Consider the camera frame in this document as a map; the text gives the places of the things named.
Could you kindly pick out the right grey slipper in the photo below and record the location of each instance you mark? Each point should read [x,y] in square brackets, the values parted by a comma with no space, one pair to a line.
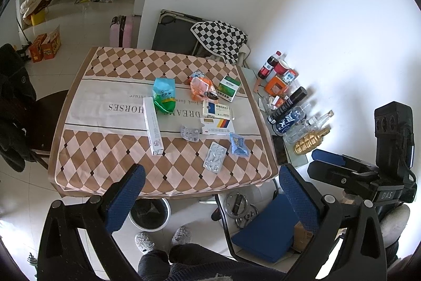
[182,236]

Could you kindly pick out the checkered brown tablecloth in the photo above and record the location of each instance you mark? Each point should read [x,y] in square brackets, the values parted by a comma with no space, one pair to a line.
[102,130]

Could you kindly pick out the gold grenade bottle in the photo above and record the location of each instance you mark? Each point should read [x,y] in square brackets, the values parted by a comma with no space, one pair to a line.
[310,141]

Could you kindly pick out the orange cardboard box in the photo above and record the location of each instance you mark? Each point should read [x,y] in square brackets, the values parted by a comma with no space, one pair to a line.
[45,46]

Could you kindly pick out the left grey slipper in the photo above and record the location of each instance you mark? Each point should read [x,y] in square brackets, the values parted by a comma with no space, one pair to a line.
[144,242]

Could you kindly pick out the checkered black white cloth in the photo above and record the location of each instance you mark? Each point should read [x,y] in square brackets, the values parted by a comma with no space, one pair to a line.
[220,39]

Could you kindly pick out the blue seat cushion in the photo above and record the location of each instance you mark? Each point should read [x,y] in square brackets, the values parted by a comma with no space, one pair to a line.
[270,235]

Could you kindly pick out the grey slipper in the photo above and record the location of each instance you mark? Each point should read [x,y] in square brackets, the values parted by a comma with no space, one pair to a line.
[182,236]
[144,242]

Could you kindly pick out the red cola bottle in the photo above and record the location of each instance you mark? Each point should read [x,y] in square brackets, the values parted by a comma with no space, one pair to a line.
[269,65]

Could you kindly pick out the orange plastic bag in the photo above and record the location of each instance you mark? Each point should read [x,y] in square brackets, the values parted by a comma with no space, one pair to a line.
[202,88]

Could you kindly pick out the striped white medicine box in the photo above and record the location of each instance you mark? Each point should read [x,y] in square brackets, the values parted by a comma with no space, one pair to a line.
[216,126]

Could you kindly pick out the black spray can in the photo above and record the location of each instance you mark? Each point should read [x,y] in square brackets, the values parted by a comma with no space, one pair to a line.
[292,101]

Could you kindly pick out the teal green snack bag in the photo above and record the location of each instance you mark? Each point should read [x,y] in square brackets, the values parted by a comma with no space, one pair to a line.
[164,95]

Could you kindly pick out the long white medicine box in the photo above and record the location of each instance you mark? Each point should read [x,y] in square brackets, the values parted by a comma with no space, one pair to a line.
[152,127]

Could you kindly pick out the blue white medicine box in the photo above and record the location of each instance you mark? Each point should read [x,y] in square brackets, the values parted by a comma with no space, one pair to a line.
[217,110]

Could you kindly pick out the silver weight plates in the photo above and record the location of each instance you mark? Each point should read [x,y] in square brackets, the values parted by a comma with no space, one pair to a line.
[237,207]

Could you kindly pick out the large silver blister pack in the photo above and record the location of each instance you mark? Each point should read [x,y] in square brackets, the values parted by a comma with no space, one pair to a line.
[215,157]

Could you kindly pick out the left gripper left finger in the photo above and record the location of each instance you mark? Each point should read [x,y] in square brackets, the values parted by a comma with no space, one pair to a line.
[61,254]

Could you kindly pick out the small silver blister pack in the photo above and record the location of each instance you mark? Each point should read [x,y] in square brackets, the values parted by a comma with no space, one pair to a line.
[190,134]

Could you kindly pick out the dark folding cot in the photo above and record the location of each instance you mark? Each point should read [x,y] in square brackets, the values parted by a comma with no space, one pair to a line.
[173,33]

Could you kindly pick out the pink suitcase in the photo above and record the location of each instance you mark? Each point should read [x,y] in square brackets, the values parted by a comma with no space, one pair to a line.
[121,29]

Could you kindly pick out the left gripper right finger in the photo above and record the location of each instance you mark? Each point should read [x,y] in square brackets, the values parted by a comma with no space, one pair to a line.
[362,253]

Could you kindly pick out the white trash bin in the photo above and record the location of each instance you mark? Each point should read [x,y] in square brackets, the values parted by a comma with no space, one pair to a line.
[150,215]

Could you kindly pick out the green white medicine box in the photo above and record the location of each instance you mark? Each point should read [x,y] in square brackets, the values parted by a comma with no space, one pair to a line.
[228,88]

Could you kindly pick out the blue foil wrapper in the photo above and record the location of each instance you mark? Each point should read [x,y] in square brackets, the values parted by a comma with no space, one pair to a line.
[238,146]

